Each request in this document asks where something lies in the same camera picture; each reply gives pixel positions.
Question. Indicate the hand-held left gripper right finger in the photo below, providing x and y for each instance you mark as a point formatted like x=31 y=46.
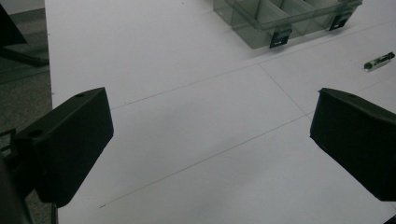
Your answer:
x=358 y=143

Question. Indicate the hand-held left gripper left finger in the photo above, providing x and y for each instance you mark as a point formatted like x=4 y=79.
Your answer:
x=68 y=146

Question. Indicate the clear plastic compartment box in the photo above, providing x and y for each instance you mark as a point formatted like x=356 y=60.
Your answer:
x=280 y=21

